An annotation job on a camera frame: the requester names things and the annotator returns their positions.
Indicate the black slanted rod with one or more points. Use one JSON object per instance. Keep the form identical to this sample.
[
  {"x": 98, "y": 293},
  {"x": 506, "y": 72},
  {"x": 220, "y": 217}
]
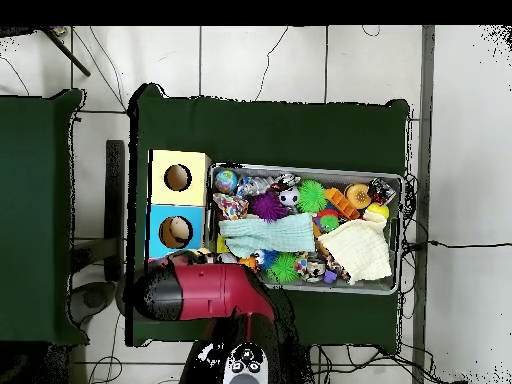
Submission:
[{"x": 68, "y": 54}]

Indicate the white baseball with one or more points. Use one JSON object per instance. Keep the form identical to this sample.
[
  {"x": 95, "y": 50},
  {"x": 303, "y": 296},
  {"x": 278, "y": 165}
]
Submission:
[{"x": 228, "y": 258}]

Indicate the colourful heart print cloth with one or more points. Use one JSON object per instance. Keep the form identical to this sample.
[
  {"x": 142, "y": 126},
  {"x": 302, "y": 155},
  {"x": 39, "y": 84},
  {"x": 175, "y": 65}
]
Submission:
[{"x": 231, "y": 206}]

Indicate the wooden box with three holes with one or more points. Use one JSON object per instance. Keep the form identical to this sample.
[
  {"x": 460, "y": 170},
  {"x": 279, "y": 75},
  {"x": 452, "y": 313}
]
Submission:
[{"x": 198, "y": 188}]

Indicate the toy burger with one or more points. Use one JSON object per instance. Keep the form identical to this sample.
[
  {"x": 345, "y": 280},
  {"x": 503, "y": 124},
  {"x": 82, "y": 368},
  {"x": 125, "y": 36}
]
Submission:
[{"x": 358, "y": 196}]

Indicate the globe print ball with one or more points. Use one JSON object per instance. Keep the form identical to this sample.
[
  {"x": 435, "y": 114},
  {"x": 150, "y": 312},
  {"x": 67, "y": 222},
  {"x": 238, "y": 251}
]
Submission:
[{"x": 226, "y": 181}]

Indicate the shallow metal mesh bin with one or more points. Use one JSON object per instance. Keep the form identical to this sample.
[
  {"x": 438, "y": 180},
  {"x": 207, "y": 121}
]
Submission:
[{"x": 352, "y": 176}]

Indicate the grey round chair base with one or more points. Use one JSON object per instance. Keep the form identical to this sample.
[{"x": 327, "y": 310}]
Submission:
[{"x": 94, "y": 298}]

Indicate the purple spiky ball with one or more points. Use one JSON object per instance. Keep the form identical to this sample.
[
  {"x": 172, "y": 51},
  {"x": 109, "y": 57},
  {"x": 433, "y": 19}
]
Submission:
[{"x": 267, "y": 207}]

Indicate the dark green table cloth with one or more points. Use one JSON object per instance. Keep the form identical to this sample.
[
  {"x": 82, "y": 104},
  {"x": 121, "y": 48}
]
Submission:
[
  {"x": 36, "y": 240},
  {"x": 260, "y": 132}
]

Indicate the silver toy robot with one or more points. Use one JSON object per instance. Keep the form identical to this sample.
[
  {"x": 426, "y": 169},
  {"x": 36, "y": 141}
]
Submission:
[{"x": 254, "y": 186}]

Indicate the black upright panel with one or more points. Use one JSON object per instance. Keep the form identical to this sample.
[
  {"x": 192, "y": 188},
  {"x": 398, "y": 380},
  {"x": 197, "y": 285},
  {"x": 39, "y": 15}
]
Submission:
[{"x": 115, "y": 200}]

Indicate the cream waffle cloth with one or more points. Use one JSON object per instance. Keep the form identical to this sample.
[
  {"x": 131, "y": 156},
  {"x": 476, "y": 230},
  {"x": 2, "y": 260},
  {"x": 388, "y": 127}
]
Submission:
[{"x": 360, "y": 248}]

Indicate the orange plastic block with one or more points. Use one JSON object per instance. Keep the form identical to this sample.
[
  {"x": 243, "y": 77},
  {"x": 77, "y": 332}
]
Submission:
[{"x": 342, "y": 203}]

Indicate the mint green waffle cloth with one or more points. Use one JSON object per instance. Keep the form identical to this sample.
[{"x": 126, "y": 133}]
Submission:
[{"x": 272, "y": 236}]

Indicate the green spiky ball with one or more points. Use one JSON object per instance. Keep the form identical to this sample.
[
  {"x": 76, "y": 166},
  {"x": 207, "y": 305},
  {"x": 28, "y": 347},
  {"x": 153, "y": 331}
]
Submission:
[{"x": 312, "y": 196}]

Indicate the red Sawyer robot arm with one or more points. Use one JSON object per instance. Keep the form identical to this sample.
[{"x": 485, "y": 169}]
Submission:
[{"x": 212, "y": 290}]

